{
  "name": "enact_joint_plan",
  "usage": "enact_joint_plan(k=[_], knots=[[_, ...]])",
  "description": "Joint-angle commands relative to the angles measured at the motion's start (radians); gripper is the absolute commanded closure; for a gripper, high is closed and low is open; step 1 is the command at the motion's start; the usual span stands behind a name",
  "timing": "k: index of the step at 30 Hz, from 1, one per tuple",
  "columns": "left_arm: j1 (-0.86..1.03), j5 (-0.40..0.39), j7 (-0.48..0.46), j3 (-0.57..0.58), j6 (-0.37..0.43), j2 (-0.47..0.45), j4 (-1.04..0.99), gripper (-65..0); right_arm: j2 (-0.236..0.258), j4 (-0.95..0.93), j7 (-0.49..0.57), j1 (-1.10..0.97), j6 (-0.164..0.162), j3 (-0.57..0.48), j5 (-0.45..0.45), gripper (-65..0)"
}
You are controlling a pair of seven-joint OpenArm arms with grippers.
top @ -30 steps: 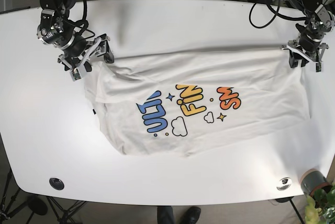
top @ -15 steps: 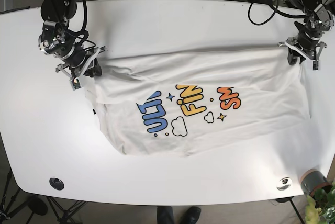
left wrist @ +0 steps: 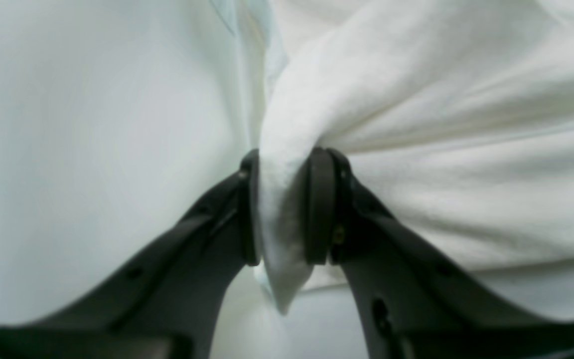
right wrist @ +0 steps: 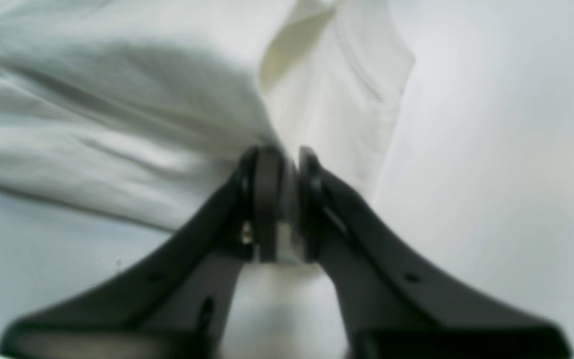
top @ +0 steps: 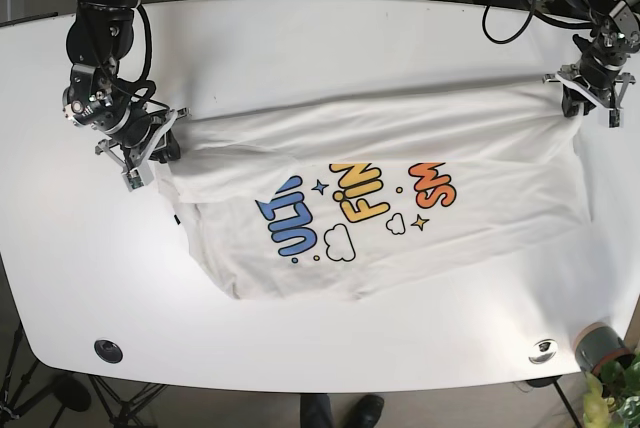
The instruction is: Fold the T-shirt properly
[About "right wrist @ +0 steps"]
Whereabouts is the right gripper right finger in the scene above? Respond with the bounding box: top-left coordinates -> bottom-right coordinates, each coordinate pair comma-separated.
298,148 -> 572,359

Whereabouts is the white printed T-shirt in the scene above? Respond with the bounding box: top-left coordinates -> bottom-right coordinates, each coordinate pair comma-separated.
0,0 -> 416,235

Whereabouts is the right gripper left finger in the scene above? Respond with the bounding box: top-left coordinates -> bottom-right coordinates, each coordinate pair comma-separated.
0,147 -> 285,359

